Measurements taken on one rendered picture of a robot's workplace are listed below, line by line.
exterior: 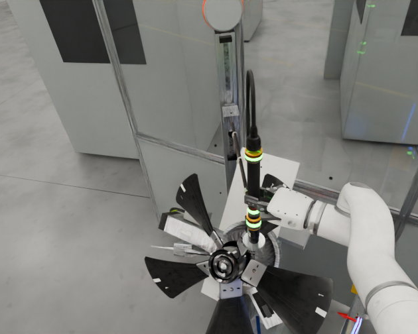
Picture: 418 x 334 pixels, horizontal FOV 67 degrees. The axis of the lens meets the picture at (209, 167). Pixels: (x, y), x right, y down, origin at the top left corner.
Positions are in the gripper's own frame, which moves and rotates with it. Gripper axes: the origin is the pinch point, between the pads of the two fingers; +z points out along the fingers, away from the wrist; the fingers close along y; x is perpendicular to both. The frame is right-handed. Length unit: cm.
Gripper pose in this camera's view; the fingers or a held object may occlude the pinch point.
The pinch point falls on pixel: (254, 195)
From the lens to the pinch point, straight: 88.7
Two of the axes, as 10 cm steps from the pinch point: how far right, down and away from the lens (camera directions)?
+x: -0.9, -7.7, -6.4
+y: 5.2, -5.8, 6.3
